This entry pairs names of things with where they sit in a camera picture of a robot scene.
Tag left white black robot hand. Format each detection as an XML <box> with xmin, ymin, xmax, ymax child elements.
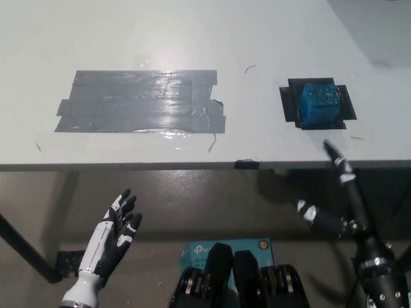
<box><xmin>78</xmin><ymin>188</ymin><xmax>143</xmax><ymax>278</ymax></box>

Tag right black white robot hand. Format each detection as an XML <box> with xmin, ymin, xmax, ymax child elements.
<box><xmin>297</xmin><ymin>139</ymin><xmax>395</xmax><ymax>269</ymax></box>

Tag blue rubik's cube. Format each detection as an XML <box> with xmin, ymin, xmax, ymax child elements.
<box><xmin>297</xmin><ymin>81</ymin><xmax>342</xmax><ymax>128</ymax></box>

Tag black table leg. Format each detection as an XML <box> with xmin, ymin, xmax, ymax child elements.
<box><xmin>0</xmin><ymin>211</ymin><xmax>62</xmax><ymax>284</ymax></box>

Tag clear tape strip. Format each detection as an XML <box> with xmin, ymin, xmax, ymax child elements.
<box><xmin>34</xmin><ymin>130</ymin><xmax>220</xmax><ymax>153</ymax></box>

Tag teal router box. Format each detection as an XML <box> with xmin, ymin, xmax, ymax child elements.
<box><xmin>179</xmin><ymin>237</ymin><xmax>274</xmax><ymax>289</ymax></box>

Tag small black tape piece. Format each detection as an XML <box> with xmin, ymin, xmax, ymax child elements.
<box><xmin>234</xmin><ymin>158</ymin><xmax>260</xmax><ymax>170</ymax></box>

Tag black tape square mark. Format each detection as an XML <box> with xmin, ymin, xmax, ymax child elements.
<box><xmin>278</xmin><ymin>77</ymin><xmax>358</xmax><ymax>130</ymax></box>

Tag black floor bracket plate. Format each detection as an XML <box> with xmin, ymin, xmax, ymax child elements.
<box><xmin>57</xmin><ymin>250</ymin><xmax>85</xmax><ymax>278</ymax></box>

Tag grey duct tape patch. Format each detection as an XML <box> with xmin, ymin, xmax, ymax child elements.
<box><xmin>53</xmin><ymin>69</ymin><xmax>227</xmax><ymax>134</ymax></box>

